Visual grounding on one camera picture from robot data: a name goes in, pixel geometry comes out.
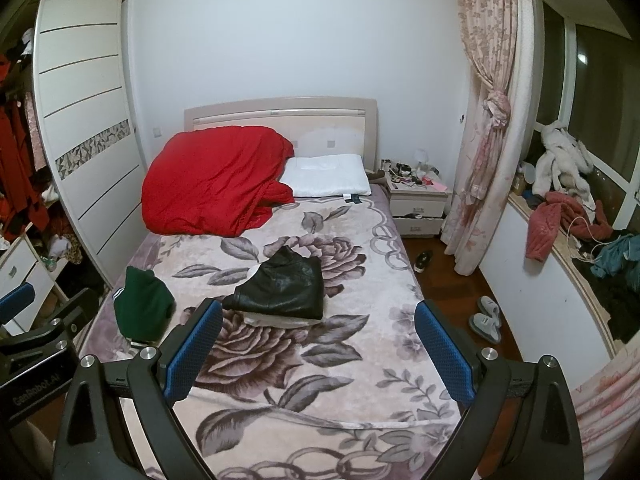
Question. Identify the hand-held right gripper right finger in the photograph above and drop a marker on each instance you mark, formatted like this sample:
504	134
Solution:
445	355

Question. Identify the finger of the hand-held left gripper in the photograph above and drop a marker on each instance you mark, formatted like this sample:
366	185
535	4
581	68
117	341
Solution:
15	301
75	310

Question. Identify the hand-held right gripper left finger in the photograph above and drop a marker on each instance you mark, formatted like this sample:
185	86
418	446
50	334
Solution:
195	350

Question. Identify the black leather jacket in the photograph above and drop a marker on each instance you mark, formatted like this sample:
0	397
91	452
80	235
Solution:
280	285

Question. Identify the pile of mixed clothes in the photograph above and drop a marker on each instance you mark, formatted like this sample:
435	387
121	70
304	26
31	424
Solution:
62	252

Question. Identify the red hanging clothes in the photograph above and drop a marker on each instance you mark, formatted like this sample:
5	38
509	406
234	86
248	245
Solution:
15	170

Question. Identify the pile of black clothes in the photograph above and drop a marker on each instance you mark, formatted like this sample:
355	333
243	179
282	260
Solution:
620	305

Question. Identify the white drawer unit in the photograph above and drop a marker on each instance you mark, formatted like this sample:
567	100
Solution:
20	265

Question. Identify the grey slipper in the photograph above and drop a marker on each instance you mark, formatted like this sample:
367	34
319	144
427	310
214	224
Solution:
489	307
485	327

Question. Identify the green garment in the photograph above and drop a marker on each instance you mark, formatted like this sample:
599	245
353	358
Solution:
142	300

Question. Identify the white fleece cloth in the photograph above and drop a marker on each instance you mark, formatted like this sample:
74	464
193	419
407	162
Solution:
270	320

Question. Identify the black shoe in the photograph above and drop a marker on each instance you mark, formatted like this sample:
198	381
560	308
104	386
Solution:
424	261

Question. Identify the white window ledge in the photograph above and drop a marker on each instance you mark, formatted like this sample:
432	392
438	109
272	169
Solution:
550	300

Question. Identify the floral plush blanket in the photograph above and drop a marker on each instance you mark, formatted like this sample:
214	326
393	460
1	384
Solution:
310	395

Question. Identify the white nightstand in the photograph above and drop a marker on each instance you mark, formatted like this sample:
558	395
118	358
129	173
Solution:
417	205

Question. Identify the pink garment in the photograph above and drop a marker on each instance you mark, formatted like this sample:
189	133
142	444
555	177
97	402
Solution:
542	225

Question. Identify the red quilt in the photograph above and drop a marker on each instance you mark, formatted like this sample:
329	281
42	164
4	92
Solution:
210	185

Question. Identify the pink floral curtain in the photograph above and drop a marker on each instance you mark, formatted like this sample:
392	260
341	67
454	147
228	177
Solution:
610	410
485	60

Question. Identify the pile of small bedside items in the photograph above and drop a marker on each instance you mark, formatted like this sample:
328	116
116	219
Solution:
410	174

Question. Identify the teal garment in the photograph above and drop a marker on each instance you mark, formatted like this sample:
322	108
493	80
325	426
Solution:
617	255

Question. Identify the white wardrobe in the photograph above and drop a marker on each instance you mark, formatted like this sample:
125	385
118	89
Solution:
85	110

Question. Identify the white pillow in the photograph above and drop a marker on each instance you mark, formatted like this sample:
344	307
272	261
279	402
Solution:
325	175

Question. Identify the white plush toy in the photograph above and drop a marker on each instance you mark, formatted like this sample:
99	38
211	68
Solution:
560	160

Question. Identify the beige bed headboard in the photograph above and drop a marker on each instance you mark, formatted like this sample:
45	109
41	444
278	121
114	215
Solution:
280	120

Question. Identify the large window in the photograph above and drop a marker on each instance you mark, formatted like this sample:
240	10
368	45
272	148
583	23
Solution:
600	85

